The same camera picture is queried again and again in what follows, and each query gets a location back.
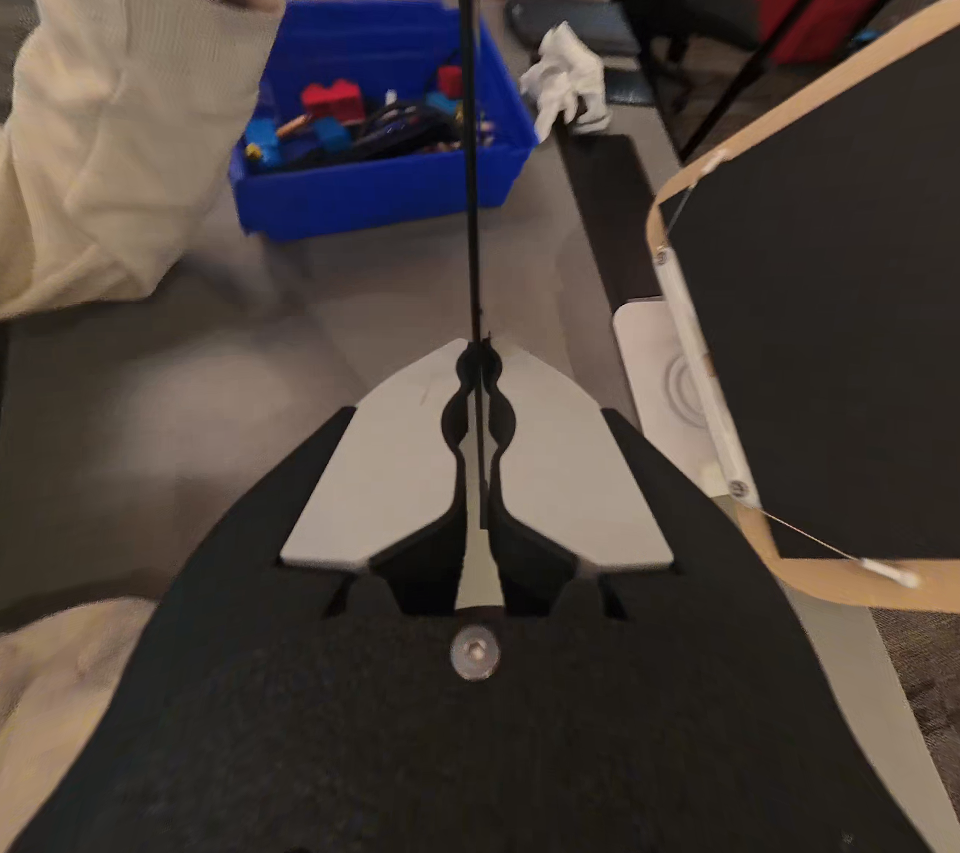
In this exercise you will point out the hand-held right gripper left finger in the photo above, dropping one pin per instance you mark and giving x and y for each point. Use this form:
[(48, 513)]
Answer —
[(375, 478)]

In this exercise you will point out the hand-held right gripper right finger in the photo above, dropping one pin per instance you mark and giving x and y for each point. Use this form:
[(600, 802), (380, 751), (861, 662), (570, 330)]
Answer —
[(577, 478)]

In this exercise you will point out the black pencil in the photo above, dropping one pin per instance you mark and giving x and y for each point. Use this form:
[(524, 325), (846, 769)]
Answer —
[(466, 118)]

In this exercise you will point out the blue plastic bin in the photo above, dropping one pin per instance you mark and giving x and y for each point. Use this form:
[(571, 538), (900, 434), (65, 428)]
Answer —
[(375, 200)]

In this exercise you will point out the black monitor on arm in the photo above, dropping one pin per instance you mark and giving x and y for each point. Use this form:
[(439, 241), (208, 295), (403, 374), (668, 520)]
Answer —
[(751, 80)]

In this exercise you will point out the grey desk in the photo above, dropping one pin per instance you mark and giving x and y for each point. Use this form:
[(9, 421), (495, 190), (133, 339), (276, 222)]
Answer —
[(300, 380)]

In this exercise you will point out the white bar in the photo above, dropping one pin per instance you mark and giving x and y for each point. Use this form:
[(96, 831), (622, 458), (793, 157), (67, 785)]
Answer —
[(701, 373)]

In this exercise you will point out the red toy block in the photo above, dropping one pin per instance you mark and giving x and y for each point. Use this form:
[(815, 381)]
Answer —
[(334, 99)]

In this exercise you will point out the light blue toy block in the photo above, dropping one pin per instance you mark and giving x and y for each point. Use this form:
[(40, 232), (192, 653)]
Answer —
[(332, 134)]

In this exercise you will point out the red and black toy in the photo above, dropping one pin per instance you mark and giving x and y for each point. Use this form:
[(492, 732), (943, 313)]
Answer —
[(450, 82)]

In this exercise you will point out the small blue block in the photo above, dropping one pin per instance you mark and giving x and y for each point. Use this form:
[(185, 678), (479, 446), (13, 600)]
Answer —
[(264, 137)]

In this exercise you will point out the black board with wooden rim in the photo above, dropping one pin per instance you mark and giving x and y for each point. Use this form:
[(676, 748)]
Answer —
[(825, 305)]

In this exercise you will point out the white crumpled glove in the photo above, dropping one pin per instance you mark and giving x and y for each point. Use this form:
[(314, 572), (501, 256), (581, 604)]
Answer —
[(562, 73)]

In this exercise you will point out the dark cased smartphone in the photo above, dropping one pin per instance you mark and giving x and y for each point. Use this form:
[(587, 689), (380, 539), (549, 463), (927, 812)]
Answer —
[(592, 28)]

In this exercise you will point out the black flat pad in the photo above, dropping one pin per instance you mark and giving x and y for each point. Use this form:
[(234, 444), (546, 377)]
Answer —
[(628, 88)]

